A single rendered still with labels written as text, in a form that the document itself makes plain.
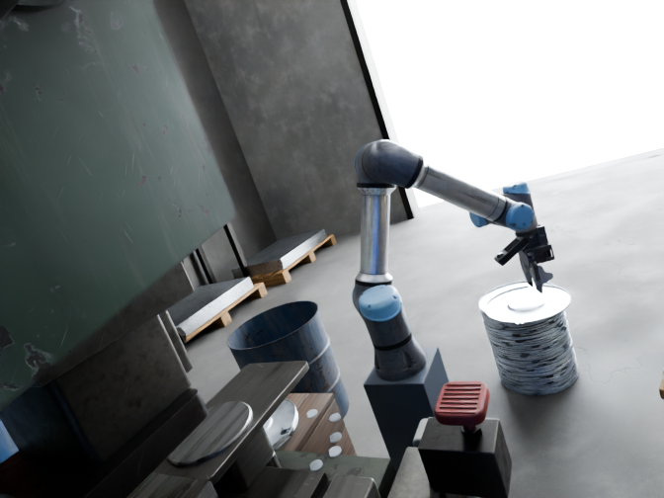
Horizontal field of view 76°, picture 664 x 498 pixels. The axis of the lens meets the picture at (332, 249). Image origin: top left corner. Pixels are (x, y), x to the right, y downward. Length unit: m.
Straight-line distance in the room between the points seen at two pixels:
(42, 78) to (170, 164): 0.11
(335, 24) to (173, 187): 4.98
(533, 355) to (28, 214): 1.60
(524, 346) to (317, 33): 4.43
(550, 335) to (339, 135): 4.08
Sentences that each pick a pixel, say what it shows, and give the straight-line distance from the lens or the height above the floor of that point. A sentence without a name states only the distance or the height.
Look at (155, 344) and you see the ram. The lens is 0.51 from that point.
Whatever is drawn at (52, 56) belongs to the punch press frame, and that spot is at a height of 1.22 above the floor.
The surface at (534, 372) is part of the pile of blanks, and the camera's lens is 1.76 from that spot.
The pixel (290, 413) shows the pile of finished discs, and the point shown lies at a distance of 1.43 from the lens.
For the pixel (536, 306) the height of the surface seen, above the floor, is 0.35.
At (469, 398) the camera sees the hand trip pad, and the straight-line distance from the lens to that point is 0.56.
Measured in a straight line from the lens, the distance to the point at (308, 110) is 5.49.
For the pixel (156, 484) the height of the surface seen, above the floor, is 0.78.
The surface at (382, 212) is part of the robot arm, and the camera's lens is 1.25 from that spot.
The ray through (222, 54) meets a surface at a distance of 6.16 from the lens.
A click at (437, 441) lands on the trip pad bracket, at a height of 0.71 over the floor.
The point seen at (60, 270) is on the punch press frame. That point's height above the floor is 1.08.
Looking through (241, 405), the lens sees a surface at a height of 0.78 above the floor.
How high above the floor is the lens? 1.09
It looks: 13 degrees down
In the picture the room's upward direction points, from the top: 20 degrees counter-clockwise
